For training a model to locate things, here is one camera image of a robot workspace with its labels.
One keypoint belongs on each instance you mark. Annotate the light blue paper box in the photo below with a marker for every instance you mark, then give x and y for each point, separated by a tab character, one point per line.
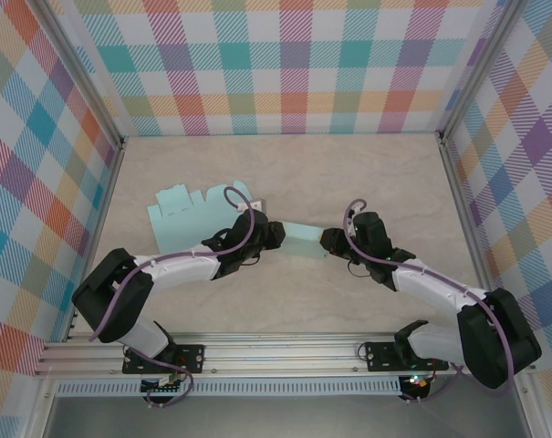
305	239
180	228

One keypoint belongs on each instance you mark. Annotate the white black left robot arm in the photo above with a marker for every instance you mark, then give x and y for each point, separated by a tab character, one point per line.
184	274

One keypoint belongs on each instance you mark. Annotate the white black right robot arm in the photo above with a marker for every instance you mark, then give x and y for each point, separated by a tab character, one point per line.
430	287

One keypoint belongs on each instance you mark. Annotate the small black controller board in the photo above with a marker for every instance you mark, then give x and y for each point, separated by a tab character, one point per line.
159	387
417	382

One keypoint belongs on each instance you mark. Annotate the grey metal base panel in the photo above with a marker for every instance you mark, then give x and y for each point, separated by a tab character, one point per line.
280	420

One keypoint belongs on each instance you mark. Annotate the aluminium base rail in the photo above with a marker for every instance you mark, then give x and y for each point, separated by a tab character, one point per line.
280	356

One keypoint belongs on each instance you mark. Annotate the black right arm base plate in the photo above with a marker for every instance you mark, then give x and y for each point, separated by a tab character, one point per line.
380	356

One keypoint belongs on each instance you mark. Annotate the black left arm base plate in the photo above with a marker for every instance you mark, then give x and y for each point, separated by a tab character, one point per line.
191	358

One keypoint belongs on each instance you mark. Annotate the aluminium corner post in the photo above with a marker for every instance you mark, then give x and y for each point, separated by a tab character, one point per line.
476	68
84	73

